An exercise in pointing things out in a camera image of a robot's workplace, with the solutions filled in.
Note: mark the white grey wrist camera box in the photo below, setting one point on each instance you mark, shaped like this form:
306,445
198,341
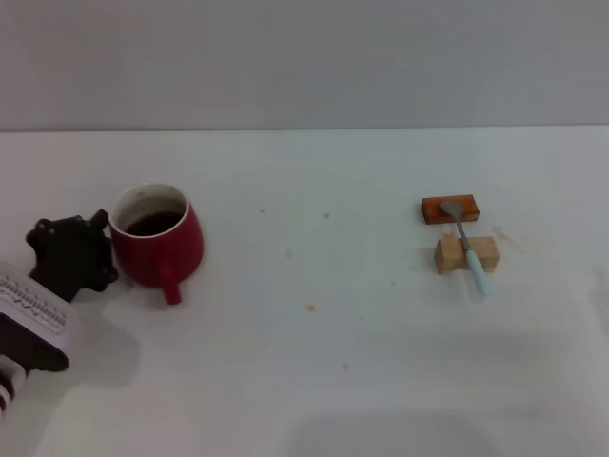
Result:
33,314

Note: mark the red ceramic coffee cup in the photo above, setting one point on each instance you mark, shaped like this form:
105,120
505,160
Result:
171,247

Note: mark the light wooden block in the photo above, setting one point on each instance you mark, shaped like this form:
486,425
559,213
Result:
447,257

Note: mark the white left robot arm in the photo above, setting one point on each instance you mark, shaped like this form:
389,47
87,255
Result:
7,381

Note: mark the reddish brown wooden block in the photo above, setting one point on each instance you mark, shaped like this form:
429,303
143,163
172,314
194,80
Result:
464,207

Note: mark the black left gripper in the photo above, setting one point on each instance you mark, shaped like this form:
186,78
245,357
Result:
71,252

